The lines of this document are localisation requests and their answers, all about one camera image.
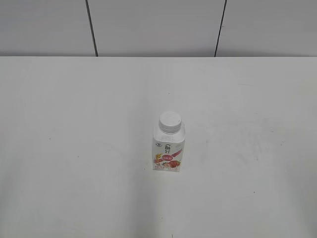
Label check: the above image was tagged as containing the white round bottle cap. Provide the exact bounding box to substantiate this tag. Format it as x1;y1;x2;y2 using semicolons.
158;112;182;133

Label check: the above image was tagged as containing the white strawberry yogurt bottle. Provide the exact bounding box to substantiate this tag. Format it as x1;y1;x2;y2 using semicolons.
152;123;185;172

